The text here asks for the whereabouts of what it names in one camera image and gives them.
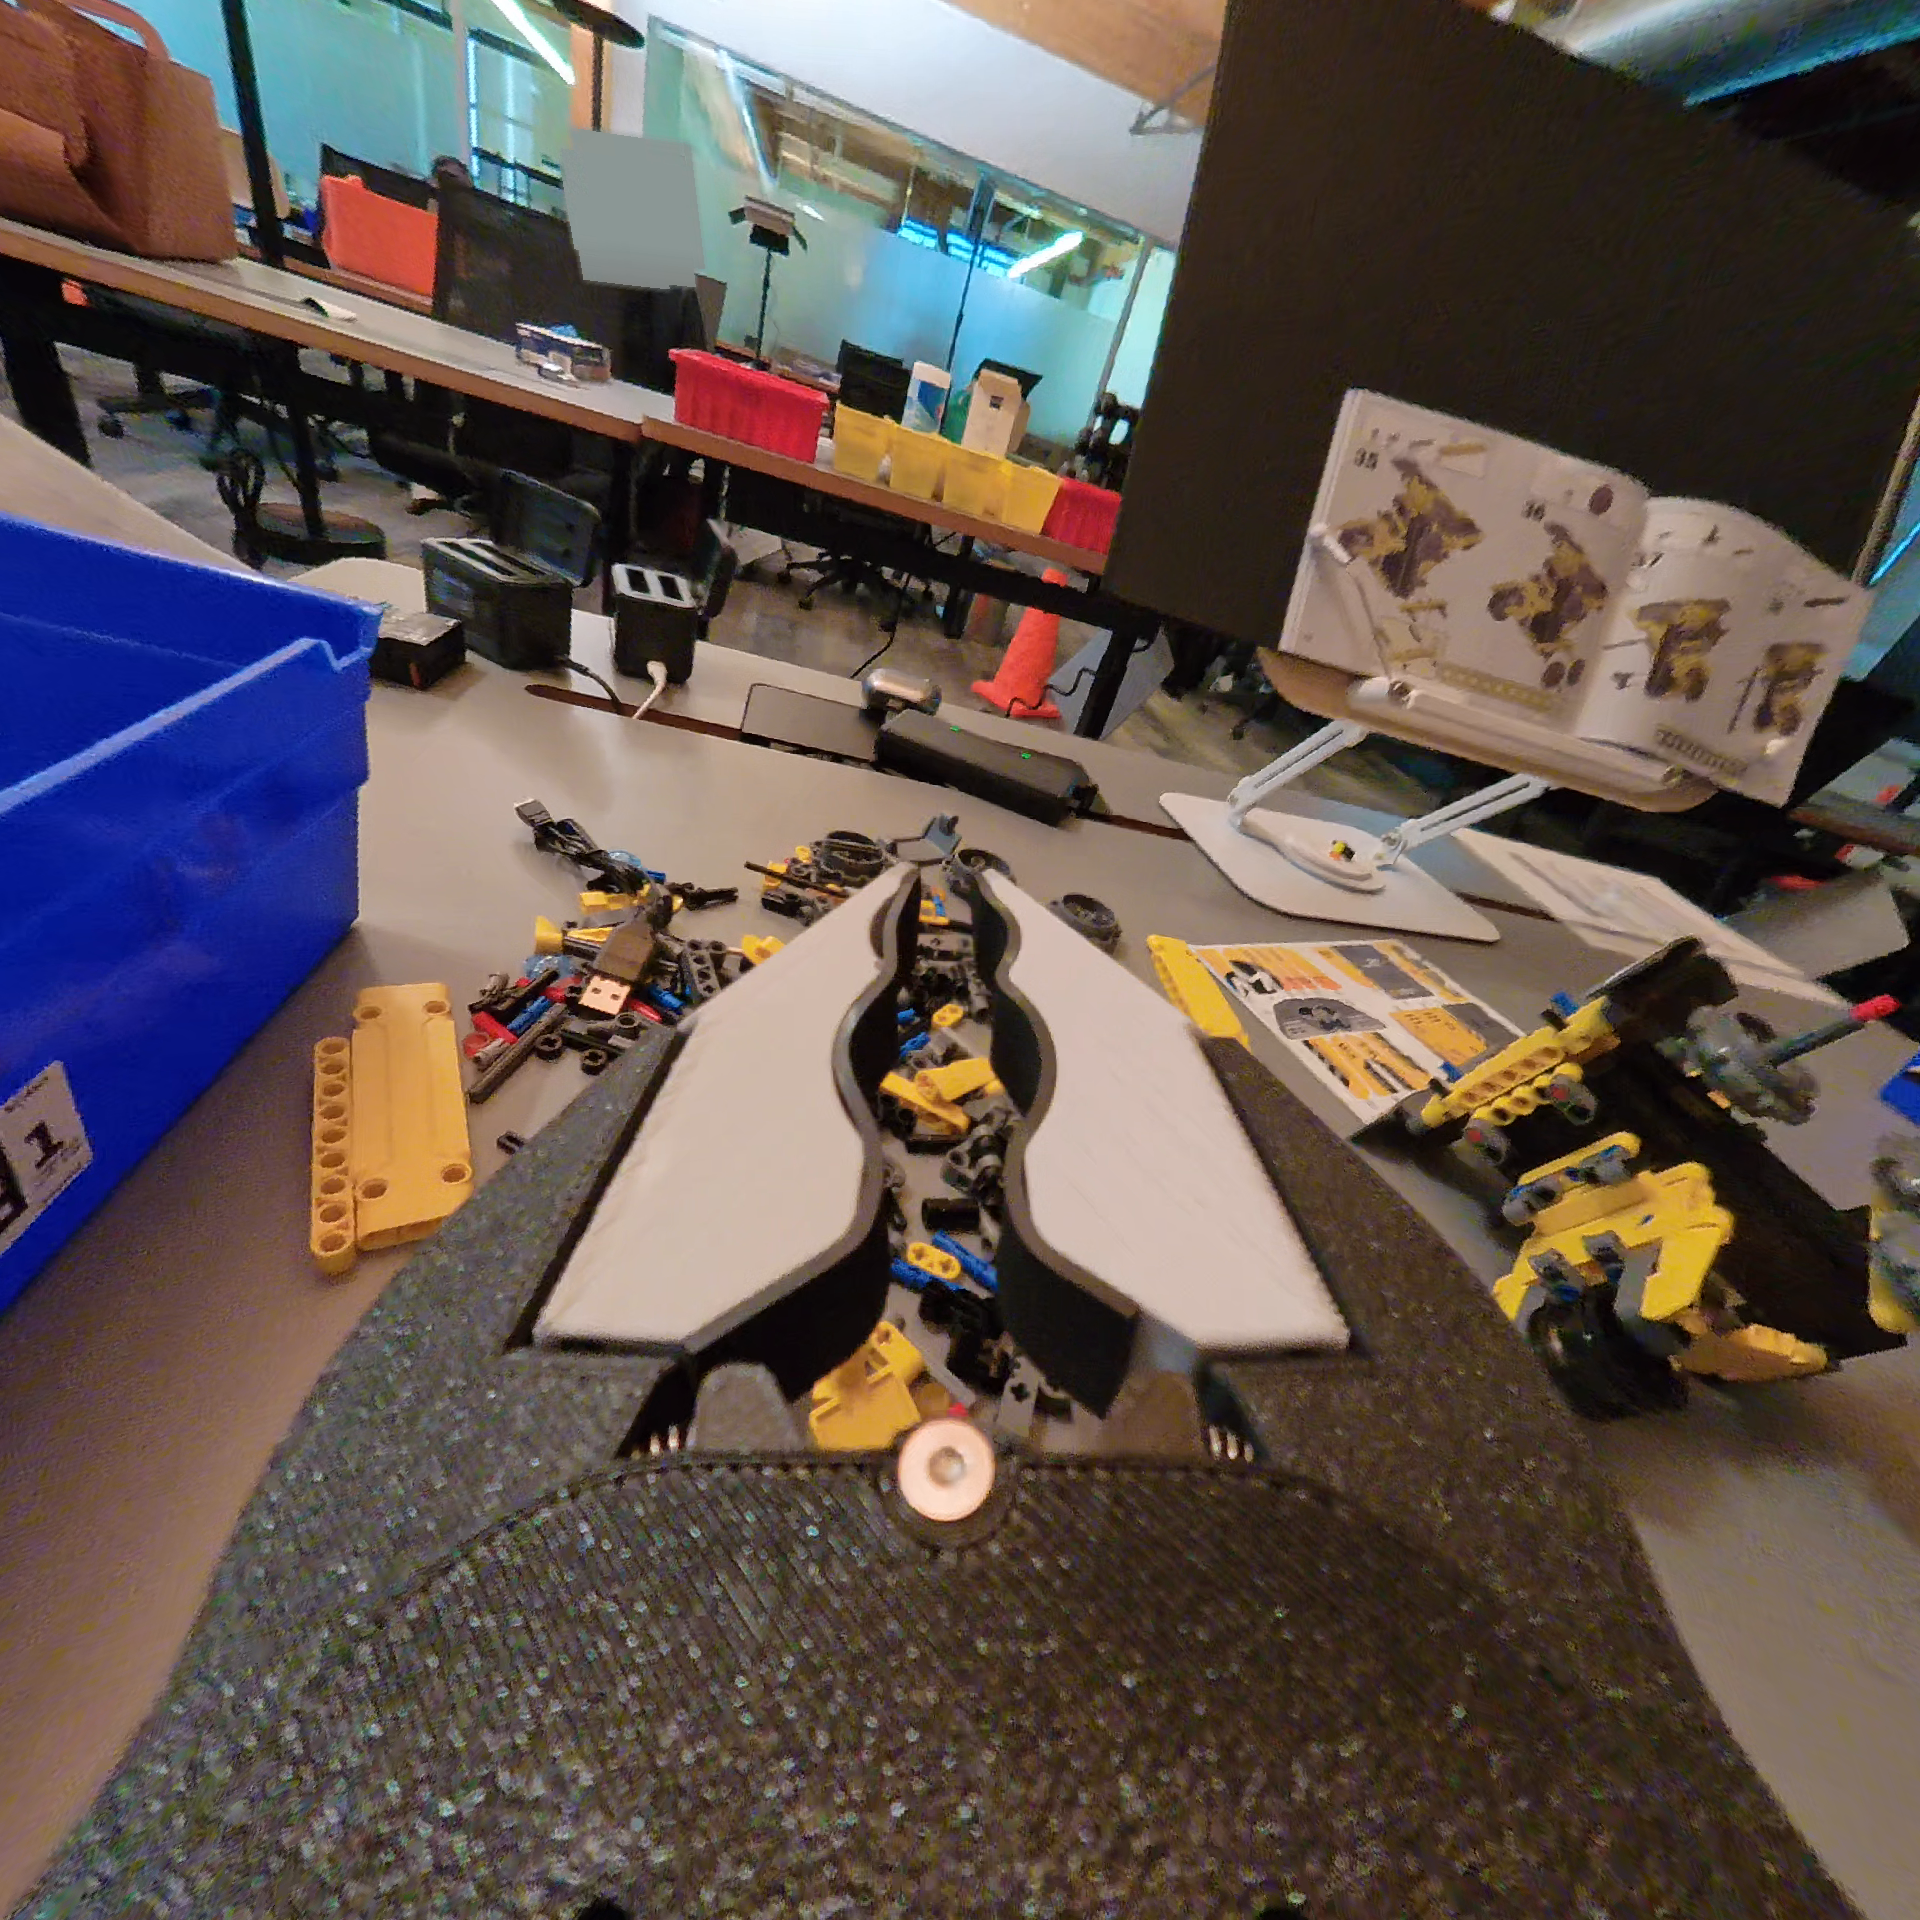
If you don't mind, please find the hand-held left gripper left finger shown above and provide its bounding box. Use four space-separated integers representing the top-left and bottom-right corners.
533 863 925 1386

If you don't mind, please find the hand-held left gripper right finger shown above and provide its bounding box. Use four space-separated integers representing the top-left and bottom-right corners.
958 868 1351 1425

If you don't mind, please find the pile of toy building pieces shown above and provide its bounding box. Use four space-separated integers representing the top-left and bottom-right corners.
462 794 1127 1455

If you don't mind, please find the yellow toy vehicle model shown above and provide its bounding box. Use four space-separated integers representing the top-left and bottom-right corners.
1350 937 1920 1422

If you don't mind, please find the yellow toy panel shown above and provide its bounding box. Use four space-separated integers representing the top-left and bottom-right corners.
310 982 478 1276
1144 933 1249 1052

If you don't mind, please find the yellow grey sticker sheet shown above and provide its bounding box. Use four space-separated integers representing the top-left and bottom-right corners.
1184 937 1527 1114

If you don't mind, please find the white book stand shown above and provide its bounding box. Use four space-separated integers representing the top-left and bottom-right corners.
1159 648 1751 946

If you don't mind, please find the black power hub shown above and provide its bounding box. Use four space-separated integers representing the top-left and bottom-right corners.
876 708 1101 822

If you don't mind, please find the dark grey rectangular pad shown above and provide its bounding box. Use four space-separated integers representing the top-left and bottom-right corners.
739 683 890 760

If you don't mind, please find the white printed paper sheet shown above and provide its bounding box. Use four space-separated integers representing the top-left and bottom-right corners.
1463 827 1853 1006

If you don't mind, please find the orange traffic cone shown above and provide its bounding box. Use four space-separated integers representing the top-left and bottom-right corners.
970 570 1071 722

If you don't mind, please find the black slotted charger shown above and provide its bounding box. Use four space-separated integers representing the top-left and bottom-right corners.
610 562 707 687

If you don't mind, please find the small black box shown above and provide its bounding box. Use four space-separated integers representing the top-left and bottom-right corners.
369 612 468 692

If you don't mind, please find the black charger case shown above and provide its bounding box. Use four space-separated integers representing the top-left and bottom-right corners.
420 474 603 673

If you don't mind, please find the blue plastic bin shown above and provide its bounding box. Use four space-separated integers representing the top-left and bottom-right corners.
0 514 376 1313

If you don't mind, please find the long wooden table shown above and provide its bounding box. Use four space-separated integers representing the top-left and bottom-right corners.
0 216 649 495
643 415 1124 577

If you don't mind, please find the open instruction booklet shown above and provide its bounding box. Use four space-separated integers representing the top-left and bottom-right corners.
1276 388 1881 812

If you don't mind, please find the white cardboard box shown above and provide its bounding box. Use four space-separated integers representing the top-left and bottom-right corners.
961 364 1046 461

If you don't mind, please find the black monitor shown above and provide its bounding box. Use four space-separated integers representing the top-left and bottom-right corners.
435 176 580 322

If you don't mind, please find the tripod light stand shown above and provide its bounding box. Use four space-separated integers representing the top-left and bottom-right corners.
729 195 805 370

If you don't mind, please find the black divider panel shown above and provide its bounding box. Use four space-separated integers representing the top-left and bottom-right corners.
1101 0 1920 708

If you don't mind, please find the orange plastic bin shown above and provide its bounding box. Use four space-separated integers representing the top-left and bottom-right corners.
318 174 442 302

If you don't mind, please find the black pole stand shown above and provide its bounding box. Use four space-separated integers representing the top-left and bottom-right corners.
223 0 390 569

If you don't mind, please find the brown felt bag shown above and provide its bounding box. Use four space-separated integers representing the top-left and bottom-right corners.
0 0 240 268

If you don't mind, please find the black USB cable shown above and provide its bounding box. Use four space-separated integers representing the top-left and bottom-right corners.
513 800 662 1025

